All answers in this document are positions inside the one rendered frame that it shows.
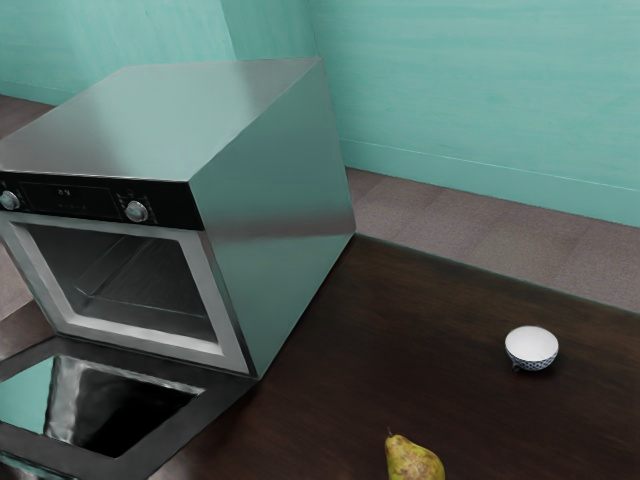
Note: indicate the stainless steel oven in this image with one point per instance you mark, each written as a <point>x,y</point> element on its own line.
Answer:
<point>260,200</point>

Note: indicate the white bowl with blue pattern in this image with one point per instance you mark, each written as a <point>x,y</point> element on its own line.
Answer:
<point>531,347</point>

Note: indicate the yellow-green pear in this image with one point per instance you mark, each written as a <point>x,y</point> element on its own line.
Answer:
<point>412,461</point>

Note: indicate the open black glass oven door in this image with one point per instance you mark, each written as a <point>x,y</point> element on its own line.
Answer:
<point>100,405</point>

